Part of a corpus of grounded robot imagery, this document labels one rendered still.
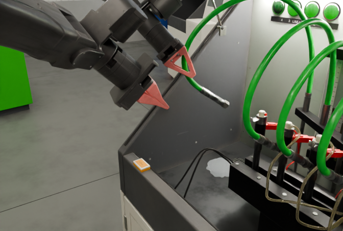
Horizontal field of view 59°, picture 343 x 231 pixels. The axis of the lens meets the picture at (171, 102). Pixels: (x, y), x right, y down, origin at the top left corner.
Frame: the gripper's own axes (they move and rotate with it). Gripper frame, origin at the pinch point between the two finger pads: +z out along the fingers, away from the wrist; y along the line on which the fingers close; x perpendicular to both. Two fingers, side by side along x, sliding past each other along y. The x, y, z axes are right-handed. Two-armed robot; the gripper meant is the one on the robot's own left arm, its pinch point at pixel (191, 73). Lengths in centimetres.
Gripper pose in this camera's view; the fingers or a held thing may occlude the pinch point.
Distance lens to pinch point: 79.0
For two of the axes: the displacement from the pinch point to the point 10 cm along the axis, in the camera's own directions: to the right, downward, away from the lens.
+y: 0.9, -1.8, 9.8
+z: 6.8, 7.3, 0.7
